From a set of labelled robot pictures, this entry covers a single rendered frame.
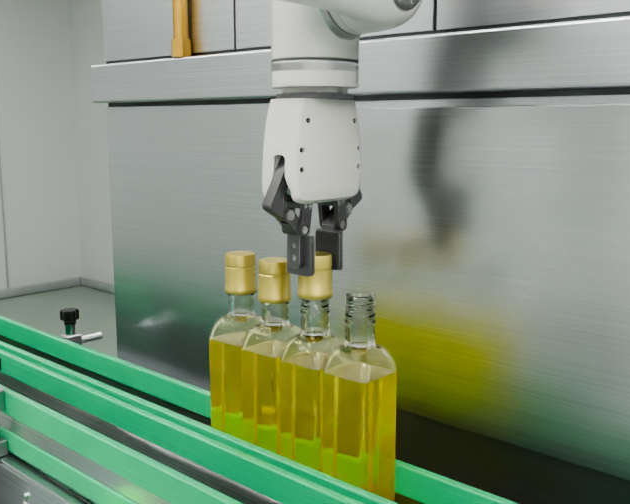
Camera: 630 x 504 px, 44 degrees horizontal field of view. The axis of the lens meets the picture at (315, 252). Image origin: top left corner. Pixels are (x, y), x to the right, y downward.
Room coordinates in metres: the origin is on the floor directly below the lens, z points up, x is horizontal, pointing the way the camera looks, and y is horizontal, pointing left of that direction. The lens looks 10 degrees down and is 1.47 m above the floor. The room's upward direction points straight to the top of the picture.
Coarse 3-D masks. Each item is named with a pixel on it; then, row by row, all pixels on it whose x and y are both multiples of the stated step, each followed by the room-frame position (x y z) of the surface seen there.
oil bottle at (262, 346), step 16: (256, 336) 0.78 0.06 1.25; (272, 336) 0.77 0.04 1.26; (288, 336) 0.78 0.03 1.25; (256, 352) 0.78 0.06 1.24; (272, 352) 0.76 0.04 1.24; (256, 368) 0.78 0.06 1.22; (272, 368) 0.76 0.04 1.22; (256, 384) 0.78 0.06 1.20; (272, 384) 0.76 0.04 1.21; (256, 400) 0.78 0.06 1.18; (272, 400) 0.76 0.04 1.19; (256, 416) 0.78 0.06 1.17; (272, 416) 0.76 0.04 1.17; (256, 432) 0.78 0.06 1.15; (272, 432) 0.76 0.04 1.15; (272, 448) 0.76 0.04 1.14
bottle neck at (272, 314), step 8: (264, 304) 0.79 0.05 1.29; (272, 304) 0.78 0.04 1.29; (280, 304) 0.79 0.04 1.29; (288, 304) 0.80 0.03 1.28; (264, 312) 0.79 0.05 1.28; (272, 312) 0.79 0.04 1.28; (280, 312) 0.79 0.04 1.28; (264, 320) 0.79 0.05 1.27; (272, 320) 0.78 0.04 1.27; (280, 320) 0.79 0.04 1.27; (288, 320) 0.80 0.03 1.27
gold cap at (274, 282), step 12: (264, 264) 0.78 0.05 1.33; (276, 264) 0.78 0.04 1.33; (264, 276) 0.78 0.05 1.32; (276, 276) 0.78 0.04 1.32; (288, 276) 0.79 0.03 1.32; (264, 288) 0.78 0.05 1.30; (276, 288) 0.78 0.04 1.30; (288, 288) 0.79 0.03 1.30; (264, 300) 0.78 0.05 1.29; (276, 300) 0.78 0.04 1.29; (288, 300) 0.79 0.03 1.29
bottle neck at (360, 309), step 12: (348, 300) 0.71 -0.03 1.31; (360, 300) 0.71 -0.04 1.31; (372, 300) 0.71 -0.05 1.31; (348, 312) 0.71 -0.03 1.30; (360, 312) 0.71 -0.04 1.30; (372, 312) 0.71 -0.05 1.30; (348, 324) 0.71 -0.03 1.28; (360, 324) 0.71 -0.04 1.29; (372, 324) 0.71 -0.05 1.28; (348, 336) 0.71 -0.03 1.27; (360, 336) 0.71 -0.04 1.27; (372, 336) 0.71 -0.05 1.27
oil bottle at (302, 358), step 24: (312, 336) 0.75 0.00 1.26; (336, 336) 0.76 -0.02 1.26; (288, 360) 0.75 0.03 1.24; (312, 360) 0.73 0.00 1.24; (288, 384) 0.75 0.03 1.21; (312, 384) 0.73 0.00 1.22; (288, 408) 0.75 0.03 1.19; (312, 408) 0.73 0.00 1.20; (288, 432) 0.75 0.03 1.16; (312, 432) 0.73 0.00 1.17; (288, 456) 0.75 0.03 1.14; (312, 456) 0.73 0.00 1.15
